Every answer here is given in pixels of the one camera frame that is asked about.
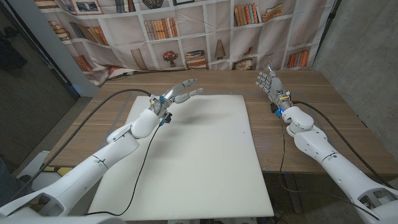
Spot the black backdrop stand pole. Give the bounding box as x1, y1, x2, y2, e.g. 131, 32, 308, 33
314, 0, 343, 65

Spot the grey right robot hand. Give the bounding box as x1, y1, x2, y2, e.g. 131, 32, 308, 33
255, 65, 292, 111

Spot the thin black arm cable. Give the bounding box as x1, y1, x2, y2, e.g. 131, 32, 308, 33
84, 123, 163, 217
278, 115, 381, 222

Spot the dark metal table leg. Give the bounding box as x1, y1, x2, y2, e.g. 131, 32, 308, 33
284, 173, 304, 214

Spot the person in blue jeans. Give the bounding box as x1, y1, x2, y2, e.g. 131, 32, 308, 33
0, 157, 34, 208

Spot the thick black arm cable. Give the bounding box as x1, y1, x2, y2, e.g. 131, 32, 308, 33
291, 100, 398, 190
7, 88, 152, 203

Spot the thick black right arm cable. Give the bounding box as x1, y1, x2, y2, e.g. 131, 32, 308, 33
291, 100, 398, 190

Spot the white memory foam sheet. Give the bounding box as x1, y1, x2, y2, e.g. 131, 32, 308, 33
88, 94, 275, 222

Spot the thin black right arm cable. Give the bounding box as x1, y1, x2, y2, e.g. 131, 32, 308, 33
278, 115, 381, 222

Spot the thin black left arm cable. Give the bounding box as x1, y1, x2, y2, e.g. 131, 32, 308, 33
84, 123, 163, 217

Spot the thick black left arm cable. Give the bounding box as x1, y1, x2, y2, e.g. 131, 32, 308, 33
7, 88, 152, 203

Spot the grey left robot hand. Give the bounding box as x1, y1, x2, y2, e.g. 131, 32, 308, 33
149, 78, 205, 118

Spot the white box on floor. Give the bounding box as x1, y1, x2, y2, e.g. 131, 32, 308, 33
18, 151, 63, 190

